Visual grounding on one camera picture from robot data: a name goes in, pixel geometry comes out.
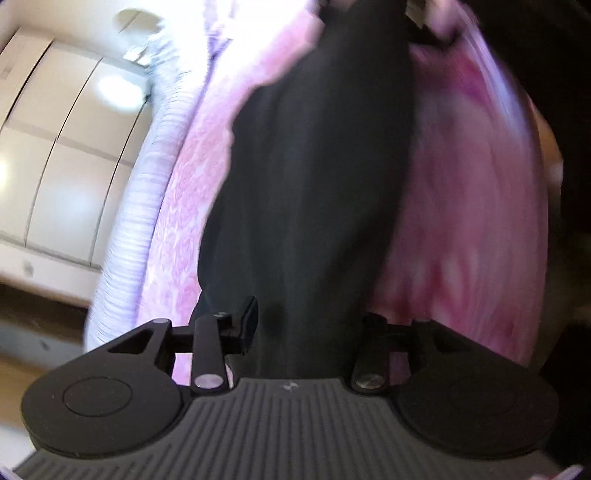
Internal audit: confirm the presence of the white striped quilt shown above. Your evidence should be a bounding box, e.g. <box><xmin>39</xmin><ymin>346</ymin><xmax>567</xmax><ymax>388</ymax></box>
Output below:
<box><xmin>83</xmin><ymin>31</ymin><xmax>224</xmax><ymax>352</ymax></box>

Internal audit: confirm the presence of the black sweater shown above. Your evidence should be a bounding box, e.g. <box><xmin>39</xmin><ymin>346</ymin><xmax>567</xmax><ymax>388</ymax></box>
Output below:
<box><xmin>195</xmin><ymin>1</ymin><xmax>415</xmax><ymax>379</ymax></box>

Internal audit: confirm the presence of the white wardrobe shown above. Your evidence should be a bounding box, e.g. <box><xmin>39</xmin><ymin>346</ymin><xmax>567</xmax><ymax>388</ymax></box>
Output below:
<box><xmin>1</xmin><ymin>29</ymin><xmax>152</xmax><ymax>306</ymax></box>

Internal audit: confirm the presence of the pink rose bedsheet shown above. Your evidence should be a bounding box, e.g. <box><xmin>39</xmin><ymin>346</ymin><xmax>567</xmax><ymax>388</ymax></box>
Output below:
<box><xmin>138</xmin><ymin>1</ymin><xmax>548</xmax><ymax>365</ymax></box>

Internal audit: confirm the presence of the white round mirror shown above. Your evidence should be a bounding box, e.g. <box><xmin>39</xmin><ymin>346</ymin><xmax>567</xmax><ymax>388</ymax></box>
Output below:
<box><xmin>113</xmin><ymin>9</ymin><xmax>161</xmax><ymax>35</ymax></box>

